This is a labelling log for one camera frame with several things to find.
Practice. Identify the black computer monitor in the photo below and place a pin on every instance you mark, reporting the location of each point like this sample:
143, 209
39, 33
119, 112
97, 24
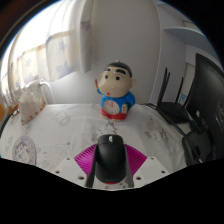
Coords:
210, 106

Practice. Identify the white printed tablecloth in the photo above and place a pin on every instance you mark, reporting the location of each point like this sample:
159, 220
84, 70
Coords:
73, 126

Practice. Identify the black computer mouse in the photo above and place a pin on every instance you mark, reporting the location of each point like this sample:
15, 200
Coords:
110, 160

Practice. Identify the black router with antennas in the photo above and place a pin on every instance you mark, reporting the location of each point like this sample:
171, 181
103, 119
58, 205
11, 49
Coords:
173, 111

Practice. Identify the dark computer keyboard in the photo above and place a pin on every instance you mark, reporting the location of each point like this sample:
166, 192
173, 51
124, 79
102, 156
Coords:
3, 125

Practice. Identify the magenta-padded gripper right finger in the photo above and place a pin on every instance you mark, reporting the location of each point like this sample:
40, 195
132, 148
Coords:
150, 170

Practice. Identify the cartoon boy figurine clock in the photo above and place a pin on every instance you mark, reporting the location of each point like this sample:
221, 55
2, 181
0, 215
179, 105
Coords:
116, 90

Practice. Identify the large white conch shell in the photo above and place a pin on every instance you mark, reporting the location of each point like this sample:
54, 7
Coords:
30, 106

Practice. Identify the white wall shelf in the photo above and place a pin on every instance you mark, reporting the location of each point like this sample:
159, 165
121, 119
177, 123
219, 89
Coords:
190, 36

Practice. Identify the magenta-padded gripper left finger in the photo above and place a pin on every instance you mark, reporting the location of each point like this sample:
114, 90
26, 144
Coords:
70, 170

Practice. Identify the white star-print curtain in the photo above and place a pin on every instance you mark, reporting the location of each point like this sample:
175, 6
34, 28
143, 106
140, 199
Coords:
56, 50

